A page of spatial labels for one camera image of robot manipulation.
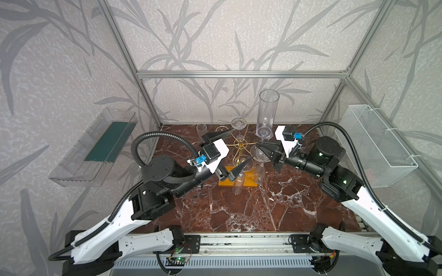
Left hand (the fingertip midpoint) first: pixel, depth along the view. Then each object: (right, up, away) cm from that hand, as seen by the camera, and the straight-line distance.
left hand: (242, 137), depth 43 cm
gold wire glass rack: (+2, -3, +28) cm, 28 cm away
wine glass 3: (+11, -17, +36) cm, 41 cm away
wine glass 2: (0, -20, +33) cm, 38 cm away
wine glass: (+1, +6, +31) cm, 32 cm away
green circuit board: (-27, -53, +29) cm, 66 cm away
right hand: (+6, 0, +12) cm, 13 cm away
